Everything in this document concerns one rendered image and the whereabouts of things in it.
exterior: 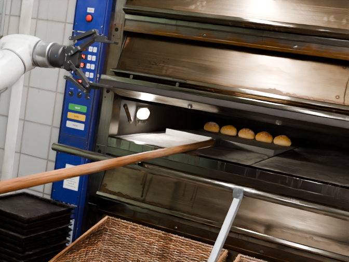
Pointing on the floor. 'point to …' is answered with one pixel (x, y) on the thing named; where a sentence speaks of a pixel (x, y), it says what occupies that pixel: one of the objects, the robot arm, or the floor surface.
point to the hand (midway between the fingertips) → (110, 64)
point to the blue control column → (74, 141)
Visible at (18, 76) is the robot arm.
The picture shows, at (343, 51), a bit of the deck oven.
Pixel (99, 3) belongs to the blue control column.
